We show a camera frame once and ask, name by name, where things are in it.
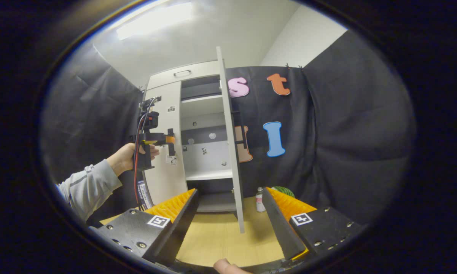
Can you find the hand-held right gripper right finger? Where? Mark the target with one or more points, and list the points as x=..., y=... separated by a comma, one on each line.
x=279, y=228

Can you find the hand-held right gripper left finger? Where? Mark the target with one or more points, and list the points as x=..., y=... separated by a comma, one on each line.
x=177, y=228

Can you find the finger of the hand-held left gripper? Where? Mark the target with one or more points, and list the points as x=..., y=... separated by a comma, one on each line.
x=170, y=141

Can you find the beige double-door shoe cabinet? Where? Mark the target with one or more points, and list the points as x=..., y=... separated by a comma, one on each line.
x=205, y=156

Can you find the beige cabinet door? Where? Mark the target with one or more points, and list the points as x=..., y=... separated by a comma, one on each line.
x=161, y=182
x=232, y=152

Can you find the small white bottle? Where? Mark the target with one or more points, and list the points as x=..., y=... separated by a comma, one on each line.
x=260, y=201

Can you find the watermelon slice toy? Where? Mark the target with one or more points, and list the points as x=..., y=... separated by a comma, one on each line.
x=283, y=190

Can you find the light blue book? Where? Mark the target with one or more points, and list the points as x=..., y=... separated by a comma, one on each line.
x=149, y=195

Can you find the white book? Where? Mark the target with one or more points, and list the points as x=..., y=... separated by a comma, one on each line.
x=141, y=196

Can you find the ceiling light panel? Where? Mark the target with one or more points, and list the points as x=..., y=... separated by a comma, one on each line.
x=156, y=21

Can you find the black backdrop cloth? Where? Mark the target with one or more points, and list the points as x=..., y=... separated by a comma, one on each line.
x=346, y=133

